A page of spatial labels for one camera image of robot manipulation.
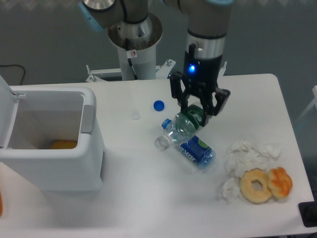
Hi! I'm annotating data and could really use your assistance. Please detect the large crumpled white tissue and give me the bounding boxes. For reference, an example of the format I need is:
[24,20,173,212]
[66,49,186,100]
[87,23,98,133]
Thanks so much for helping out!
[224,140,282,178]

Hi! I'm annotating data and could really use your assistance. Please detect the blue label plastic bottle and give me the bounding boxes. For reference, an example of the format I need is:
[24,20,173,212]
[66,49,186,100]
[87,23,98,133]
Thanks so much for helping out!
[161,118,216,170]

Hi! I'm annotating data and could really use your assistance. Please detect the white trash can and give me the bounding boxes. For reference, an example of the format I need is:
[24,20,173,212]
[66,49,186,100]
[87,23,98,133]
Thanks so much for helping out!
[0,80,105,191]

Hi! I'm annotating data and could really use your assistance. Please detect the small crumpled white tissue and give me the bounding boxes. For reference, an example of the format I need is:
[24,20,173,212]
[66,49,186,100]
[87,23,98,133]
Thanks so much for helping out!
[219,178,240,204]

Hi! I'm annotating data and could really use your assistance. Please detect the orange object in bin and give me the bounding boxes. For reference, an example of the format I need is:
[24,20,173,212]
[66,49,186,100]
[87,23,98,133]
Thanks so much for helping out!
[50,140,77,149]

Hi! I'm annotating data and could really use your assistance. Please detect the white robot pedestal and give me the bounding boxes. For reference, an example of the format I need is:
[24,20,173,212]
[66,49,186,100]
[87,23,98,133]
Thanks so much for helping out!
[108,13,162,81]

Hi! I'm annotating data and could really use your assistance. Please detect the black floor cable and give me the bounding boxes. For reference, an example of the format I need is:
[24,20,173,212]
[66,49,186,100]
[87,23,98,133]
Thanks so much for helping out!
[0,64,26,85]

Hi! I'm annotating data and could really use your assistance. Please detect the white bottle cap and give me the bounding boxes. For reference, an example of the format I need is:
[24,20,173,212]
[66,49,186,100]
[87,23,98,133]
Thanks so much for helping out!
[131,112,140,120]

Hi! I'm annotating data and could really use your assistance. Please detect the orange glazed pastry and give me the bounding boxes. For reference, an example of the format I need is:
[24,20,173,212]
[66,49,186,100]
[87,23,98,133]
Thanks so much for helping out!
[267,167,293,199]

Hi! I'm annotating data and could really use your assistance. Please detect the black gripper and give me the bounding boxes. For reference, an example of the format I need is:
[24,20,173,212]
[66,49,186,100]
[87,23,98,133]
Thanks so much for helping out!
[169,43,231,126]

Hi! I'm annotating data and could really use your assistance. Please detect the orange object left edge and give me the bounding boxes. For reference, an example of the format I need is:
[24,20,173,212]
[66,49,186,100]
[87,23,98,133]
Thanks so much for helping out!
[0,192,3,217]

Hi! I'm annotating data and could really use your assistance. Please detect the blue bottle cap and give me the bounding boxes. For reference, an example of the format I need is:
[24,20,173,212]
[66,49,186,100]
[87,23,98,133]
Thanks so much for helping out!
[153,100,165,112]

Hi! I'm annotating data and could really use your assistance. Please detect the clear green label bottle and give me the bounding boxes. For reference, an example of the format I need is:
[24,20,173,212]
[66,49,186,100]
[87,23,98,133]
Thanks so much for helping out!
[155,105,204,151]

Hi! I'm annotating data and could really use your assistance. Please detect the plain ring donut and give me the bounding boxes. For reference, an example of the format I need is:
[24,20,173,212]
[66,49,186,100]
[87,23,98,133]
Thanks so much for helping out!
[239,169,272,204]

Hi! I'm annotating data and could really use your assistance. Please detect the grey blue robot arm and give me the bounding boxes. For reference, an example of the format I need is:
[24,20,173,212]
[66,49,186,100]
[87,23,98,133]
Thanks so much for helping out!
[79,0,233,124]

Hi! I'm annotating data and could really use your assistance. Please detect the white frame right edge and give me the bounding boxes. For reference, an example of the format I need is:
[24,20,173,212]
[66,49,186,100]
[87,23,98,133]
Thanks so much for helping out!
[295,85,317,132]

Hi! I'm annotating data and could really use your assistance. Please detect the black device at edge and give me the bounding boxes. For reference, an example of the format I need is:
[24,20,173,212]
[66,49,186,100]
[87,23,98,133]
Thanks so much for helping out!
[298,201,317,228]

